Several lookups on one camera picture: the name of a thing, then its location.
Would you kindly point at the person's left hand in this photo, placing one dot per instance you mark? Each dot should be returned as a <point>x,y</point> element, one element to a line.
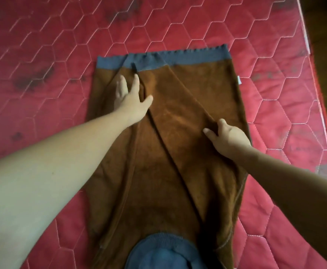
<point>131,106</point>

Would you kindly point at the person's right hand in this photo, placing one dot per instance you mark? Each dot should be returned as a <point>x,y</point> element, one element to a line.
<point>232,142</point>

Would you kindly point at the brown sweater with blue trim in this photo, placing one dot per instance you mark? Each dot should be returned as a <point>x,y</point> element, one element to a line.
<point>166,165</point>

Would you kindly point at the person's left forearm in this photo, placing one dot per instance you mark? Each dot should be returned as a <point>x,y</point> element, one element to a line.
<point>40,187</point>

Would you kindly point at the person's right forearm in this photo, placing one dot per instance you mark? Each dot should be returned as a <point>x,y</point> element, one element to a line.
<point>306,198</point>

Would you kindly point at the red quilted mattress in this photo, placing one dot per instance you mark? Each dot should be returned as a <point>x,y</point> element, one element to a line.
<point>26,81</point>

